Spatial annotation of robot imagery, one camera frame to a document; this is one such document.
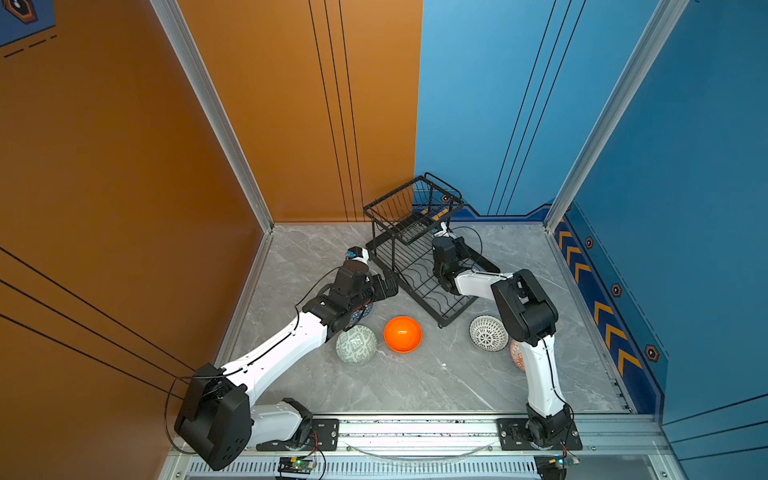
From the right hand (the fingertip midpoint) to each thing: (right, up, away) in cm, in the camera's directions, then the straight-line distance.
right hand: (461, 238), depth 101 cm
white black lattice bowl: (+5, -29, -12) cm, 32 cm away
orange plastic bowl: (-20, -29, -13) cm, 38 cm away
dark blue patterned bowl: (-31, -19, -30) cm, 47 cm away
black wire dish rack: (-19, +6, +15) cm, 25 cm away
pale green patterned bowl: (-34, -32, -14) cm, 49 cm away
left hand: (-25, -11, -20) cm, 34 cm away
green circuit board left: (-47, -55, -31) cm, 79 cm away
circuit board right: (+14, -55, -32) cm, 65 cm away
